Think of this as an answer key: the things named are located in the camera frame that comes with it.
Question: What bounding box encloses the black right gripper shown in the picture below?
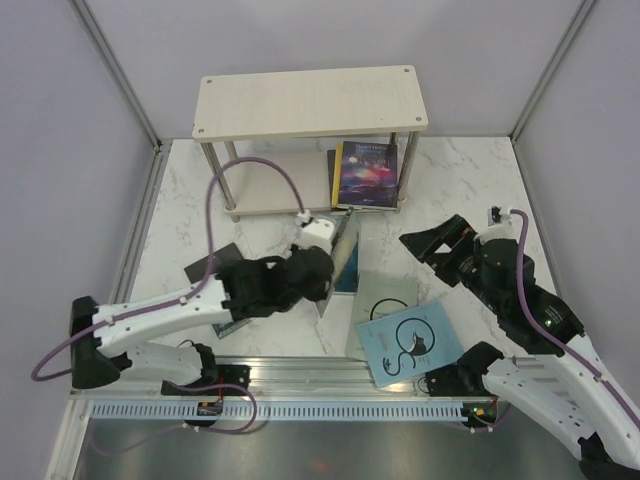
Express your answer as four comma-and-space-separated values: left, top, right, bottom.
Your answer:
398, 212, 504, 312

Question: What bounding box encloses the dark green hardcover book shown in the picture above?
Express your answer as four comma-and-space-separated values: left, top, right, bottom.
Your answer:
317, 205, 361, 319

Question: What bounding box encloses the yellow paperback book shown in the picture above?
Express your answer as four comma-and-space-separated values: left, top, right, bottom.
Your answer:
330, 142, 350, 209

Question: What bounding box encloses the purple galaxy cover book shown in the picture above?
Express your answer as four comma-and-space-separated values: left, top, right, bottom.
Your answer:
343, 141, 398, 210

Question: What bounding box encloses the black Moon and Sixpence book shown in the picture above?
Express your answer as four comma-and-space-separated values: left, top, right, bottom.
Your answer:
327, 149, 341, 210

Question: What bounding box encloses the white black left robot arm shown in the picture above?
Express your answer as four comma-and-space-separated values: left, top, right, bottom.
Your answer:
70, 245, 334, 390

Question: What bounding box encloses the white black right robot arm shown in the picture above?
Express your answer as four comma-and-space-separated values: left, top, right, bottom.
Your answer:
399, 207, 639, 479

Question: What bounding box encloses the blue ocean Jules Verne book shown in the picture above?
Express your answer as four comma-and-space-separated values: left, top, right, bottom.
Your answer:
319, 214, 361, 296

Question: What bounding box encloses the pale green thin book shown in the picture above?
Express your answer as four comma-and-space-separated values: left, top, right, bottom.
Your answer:
345, 271, 419, 360

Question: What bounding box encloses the light blue cat cover book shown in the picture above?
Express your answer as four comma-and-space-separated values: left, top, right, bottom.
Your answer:
356, 301, 463, 387

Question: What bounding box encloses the dark Wuthering Heights book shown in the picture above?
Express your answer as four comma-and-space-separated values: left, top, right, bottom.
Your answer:
183, 242, 254, 341

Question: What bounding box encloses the white two-tier wooden shelf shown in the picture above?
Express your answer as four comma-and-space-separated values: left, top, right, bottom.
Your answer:
192, 65, 429, 223

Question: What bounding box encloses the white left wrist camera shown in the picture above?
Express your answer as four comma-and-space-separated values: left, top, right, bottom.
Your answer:
294, 210, 336, 254

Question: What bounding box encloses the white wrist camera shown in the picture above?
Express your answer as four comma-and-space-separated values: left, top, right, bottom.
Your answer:
294, 210, 336, 254
486, 206, 514, 239

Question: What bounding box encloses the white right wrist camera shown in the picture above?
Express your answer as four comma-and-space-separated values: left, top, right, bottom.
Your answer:
486, 206, 514, 239

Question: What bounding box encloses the aluminium mounting rail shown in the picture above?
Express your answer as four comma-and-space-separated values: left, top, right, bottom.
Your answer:
69, 355, 496, 401

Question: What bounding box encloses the aluminium frame post left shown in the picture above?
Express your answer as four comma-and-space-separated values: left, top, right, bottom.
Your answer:
68, 0, 162, 152

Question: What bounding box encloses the aluminium frame post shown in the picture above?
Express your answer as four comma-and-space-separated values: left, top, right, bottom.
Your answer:
509, 0, 599, 144
68, 0, 162, 152

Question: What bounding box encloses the white slotted cable duct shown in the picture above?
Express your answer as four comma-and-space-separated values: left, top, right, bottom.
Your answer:
91, 400, 467, 422

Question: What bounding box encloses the aluminium frame post right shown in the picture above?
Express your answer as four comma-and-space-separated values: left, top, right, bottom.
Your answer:
509, 0, 599, 144

